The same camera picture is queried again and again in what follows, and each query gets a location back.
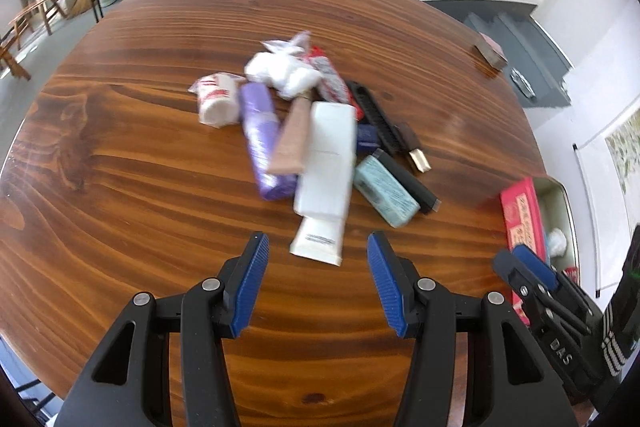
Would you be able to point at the floral wall scroll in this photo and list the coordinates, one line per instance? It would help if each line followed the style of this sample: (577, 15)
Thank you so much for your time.
(625, 152)

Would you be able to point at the white cosmetic tube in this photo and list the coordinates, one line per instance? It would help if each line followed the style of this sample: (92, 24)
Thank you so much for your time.
(317, 242)

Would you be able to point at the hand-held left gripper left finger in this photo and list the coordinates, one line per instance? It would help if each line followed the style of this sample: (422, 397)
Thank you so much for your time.
(250, 282)

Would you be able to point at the wooden bench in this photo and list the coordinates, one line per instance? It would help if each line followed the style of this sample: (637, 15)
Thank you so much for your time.
(25, 32)

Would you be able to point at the teal soap box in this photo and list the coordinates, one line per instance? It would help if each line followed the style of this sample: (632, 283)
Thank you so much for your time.
(385, 189)

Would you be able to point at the white rectangular box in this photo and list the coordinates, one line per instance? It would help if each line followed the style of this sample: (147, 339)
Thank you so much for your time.
(325, 157)

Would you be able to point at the purple trash bag roll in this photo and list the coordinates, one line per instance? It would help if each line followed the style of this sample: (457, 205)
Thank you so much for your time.
(260, 132)

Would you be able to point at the dark blue bottle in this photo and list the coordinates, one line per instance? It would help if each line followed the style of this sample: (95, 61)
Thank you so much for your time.
(367, 138)

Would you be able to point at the red snack packet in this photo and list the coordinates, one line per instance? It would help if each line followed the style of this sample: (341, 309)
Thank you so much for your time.
(332, 79)

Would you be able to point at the bag of cotton balls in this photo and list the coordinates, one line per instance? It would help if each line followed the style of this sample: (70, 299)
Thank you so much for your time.
(280, 72)

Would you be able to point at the crumpled foil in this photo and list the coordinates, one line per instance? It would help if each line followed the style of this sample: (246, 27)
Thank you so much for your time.
(522, 83)

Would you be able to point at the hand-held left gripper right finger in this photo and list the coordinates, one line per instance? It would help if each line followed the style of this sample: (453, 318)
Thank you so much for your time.
(387, 282)

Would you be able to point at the white roll with red label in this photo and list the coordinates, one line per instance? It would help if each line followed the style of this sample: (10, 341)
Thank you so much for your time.
(217, 107)

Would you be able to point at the long black box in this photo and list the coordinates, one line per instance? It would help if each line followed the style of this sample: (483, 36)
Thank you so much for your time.
(410, 187)

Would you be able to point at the pink tin box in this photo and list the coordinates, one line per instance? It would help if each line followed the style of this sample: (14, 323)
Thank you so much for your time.
(522, 217)

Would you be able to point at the dark case with gold cap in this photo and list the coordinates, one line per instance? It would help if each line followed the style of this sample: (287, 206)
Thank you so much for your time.
(417, 159)

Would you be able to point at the person's right forearm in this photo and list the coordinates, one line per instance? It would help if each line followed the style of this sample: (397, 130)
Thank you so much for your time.
(620, 332)

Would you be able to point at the black folding comb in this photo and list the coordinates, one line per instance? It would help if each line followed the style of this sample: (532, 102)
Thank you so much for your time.
(375, 112)

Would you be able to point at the beige cosmetic tube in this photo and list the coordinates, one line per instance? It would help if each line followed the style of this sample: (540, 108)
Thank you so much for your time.
(290, 142)

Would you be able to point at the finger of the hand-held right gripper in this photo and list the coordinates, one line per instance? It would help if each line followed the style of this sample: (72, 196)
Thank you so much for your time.
(535, 267)
(510, 272)

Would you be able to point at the grey stairs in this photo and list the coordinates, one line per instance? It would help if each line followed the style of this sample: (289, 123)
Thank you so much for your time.
(520, 32)

